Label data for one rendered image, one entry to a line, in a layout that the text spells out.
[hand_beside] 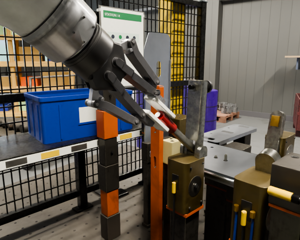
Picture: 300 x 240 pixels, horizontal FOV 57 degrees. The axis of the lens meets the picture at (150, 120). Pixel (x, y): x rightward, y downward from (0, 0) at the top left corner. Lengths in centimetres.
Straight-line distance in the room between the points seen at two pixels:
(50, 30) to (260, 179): 38
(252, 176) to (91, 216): 72
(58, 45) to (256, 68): 628
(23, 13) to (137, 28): 89
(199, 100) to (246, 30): 610
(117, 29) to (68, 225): 74
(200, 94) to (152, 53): 33
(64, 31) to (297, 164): 35
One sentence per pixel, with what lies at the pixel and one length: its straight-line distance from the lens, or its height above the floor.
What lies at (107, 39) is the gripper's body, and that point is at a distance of 40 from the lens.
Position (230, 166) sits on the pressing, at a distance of 72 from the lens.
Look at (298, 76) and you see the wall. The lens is 637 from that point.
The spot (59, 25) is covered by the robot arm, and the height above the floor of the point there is 130.
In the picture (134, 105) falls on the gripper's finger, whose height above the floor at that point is 118.
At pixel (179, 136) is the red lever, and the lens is 57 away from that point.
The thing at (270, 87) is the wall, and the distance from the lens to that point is 650.
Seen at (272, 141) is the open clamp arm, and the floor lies 103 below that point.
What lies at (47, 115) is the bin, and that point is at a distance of 81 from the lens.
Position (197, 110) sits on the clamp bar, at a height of 115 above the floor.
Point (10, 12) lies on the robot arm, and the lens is 35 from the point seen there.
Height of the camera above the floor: 126
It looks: 12 degrees down
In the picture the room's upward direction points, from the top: straight up
